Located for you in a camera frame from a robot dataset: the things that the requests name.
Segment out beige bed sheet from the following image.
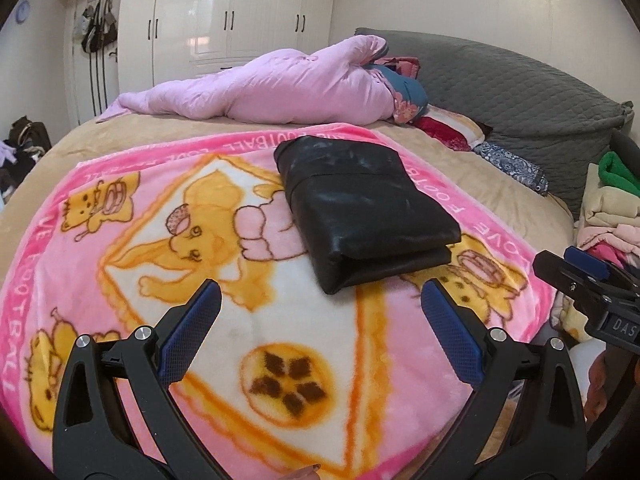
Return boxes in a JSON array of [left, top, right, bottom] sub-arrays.
[[1, 115, 574, 275]]

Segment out grey quilted headboard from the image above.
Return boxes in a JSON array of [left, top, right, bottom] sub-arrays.
[[376, 30, 634, 216]]

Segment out black leather jacket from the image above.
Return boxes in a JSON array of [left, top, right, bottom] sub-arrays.
[[273, 136, 461, 295]]

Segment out pink quilted duvet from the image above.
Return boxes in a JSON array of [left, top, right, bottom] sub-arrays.
[[98, 35, 396, 126]]

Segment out white wardrobe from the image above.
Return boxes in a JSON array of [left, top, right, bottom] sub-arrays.
[[117, 0, 334, 92]]

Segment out blue floral pillow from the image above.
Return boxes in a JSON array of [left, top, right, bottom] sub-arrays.
[[369, 64, 428, 125]]

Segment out blue patterned cloth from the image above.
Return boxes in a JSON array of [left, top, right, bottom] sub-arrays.
[[473, 141, 549, 196]]

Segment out clothes pile on chair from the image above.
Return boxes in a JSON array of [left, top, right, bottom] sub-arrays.
[[1, 116, 52, 204]]

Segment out round wall clock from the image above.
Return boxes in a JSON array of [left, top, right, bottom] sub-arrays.
[[14, 0, 30, 25]]

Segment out pink cartoon fleece blanket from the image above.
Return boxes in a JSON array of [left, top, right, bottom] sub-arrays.
[[1, 125, 554, 479]]

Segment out red striped pillow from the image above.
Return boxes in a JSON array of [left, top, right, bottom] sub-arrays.
[[373, 56, 490, 152]]

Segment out left hand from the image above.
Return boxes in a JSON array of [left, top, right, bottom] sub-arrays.
[[283, 464, 321, 480]]

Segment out right hand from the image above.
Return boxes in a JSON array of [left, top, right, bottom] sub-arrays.
[[584, 352, 608, 424]]

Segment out folded clothes stack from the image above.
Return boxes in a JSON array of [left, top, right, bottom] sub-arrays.
[[549, 148, 640, 344]]

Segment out hanging bags on door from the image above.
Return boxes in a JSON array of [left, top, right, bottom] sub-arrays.
[[80, 0, 118, 55]]

